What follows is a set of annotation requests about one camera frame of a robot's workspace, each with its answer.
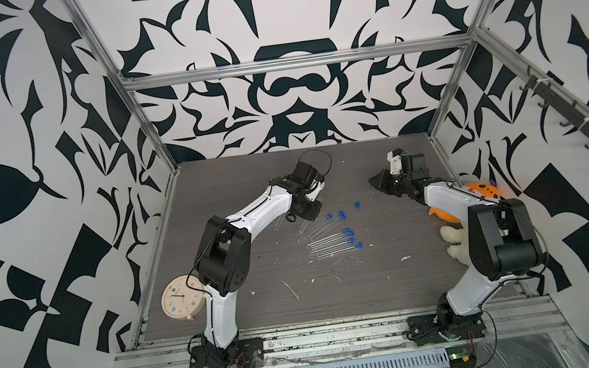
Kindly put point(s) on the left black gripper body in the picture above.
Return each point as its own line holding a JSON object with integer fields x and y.
{"x": 310, "y": 209}

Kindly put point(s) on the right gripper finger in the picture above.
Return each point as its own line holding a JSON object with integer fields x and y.
{"x": 383, "y": 186}
{"x": 379, "y": 178}

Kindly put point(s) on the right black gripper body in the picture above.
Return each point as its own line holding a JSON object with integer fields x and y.
{"x": 400, "y": 185}

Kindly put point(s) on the test tube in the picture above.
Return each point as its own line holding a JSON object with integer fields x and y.
{"x": 340, "y": 216}
{"x": 307, "y": 229}
{"x": 281, "y": 221}
{"x": 332, "y": 246}
{"x": 334, "y": 237}

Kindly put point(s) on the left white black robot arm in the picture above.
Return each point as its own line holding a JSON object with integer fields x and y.
{"x": 223, "y": 260}

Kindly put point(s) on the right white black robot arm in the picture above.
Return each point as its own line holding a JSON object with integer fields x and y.
{"x": 493, "y": 238}

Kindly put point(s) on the test tube front most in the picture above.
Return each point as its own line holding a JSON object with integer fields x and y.
{"x": 347, "y": 248}

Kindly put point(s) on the orange shark plush toy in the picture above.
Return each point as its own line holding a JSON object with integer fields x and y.
{"x": 450, "y": 203}

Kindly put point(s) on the beige round alarm clock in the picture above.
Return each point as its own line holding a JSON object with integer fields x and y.
{"x": 183, "y": 298}

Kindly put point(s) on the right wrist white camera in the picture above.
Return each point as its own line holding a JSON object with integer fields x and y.
{"x": 397, "y": 162}

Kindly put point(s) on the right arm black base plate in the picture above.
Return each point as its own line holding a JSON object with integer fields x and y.
{"x": 434, "y": 329}

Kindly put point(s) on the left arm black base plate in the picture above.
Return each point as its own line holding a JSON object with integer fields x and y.
{"x": 245, "y": 353}

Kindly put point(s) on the aluminium frame front rail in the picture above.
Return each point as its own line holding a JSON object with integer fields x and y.
{"x": 368, "y": 334}

